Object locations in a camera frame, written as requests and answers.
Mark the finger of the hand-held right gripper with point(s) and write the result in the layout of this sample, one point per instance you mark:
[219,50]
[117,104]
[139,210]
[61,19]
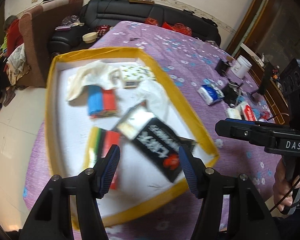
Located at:
[240,132]
[262,125]

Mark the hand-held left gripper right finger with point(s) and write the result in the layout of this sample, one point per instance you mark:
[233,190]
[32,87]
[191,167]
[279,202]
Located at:
[187,170]

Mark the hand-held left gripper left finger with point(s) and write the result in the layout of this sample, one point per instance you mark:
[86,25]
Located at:
[112,170]

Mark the small red bag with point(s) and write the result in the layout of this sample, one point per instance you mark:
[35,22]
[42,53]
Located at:
[265,115]

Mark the blue knitted cloth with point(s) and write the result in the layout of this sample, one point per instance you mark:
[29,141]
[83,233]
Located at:
[257,113]

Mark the black packet with white print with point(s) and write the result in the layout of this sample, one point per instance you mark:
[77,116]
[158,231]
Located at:
[160,145]

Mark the blue floral tissue pack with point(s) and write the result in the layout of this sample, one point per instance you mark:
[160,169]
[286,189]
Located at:
[210,93]

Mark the yellow-edged white box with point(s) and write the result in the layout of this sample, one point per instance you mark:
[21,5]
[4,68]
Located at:
[70,140]

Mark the cream cloth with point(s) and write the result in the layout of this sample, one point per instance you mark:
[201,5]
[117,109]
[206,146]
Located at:
[90,75]

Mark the person's right forearm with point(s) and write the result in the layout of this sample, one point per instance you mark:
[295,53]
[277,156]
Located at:
[295,227]

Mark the person's right hand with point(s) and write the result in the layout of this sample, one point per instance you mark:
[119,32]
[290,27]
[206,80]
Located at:
[281,185]

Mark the small white box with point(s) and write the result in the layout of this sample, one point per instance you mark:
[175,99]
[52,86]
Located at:
[233,113]

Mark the white packet with red print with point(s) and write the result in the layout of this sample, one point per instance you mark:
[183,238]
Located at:
[248,111]

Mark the wooden cabinet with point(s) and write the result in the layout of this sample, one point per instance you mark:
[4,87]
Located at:
[275,102]

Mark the colourful sponge pack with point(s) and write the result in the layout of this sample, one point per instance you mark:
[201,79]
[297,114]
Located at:
[110,137]
[100,100]

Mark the black panel on stand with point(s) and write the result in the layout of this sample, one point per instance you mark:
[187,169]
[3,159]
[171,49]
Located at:
[265,80]

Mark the black round device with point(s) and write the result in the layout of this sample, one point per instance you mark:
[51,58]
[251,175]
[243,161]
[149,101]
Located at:
[230,92]

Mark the white plastic jar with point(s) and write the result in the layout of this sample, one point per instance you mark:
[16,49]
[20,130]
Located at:
[241,67]

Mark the green-dotted tissue pack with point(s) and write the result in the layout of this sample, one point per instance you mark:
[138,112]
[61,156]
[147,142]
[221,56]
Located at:
[137,73]

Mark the red plastic bag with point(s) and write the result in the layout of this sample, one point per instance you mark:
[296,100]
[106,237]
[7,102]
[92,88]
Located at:
[166,25]
[151,21]
[182,28]

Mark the small black clip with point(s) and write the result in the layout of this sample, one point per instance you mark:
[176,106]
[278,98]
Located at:
[133,39]

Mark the cream woven basket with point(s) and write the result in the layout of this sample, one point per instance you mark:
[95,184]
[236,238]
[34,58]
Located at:
[90,37]

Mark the red basket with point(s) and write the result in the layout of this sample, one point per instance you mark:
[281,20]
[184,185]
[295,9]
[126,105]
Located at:
[103,28]

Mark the pale quilted blanket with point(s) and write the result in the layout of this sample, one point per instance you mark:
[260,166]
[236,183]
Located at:
[17,60]

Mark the brown armchair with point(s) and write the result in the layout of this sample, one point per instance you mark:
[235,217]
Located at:
[37,42]

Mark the purple pouch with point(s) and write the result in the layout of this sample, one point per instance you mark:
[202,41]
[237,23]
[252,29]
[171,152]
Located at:
[62,28]

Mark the black leather sofa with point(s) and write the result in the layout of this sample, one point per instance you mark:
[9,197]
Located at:
[130,12]

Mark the wooden board with clutter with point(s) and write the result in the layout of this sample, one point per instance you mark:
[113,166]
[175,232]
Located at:
[141,0]

